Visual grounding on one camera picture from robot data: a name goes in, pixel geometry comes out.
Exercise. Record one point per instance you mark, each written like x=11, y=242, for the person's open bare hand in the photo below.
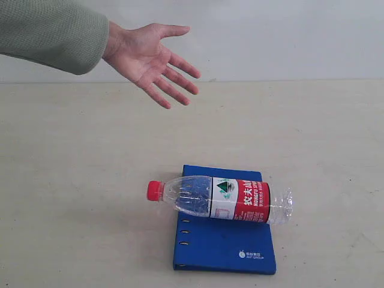
x=139, y=56

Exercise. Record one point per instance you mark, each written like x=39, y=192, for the clear water bottle red label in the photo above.
x=223, y=198

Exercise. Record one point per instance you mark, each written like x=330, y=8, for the blue ring binder notebook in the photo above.
x=209, y=244

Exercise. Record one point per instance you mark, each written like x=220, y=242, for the green knit sleeve forearm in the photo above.
x=64, y=35

